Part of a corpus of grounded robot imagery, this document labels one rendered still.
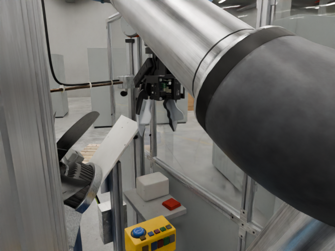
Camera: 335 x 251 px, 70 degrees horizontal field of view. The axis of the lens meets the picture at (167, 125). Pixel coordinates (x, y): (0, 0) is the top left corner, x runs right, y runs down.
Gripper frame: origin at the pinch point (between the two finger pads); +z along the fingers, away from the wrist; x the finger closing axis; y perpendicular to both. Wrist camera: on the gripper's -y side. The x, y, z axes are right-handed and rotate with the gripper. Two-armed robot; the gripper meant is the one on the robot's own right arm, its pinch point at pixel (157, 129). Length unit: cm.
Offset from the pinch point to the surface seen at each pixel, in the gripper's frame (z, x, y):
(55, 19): -224, 148, -1266
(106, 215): 67, 4, -68
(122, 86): -4, 22, -83
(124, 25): -39, 29, -93
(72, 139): 16, -12, -58
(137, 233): 39.7, -0.8, -13.2
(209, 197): 48, 45, -29
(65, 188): 26.4, -19.6, -32.7
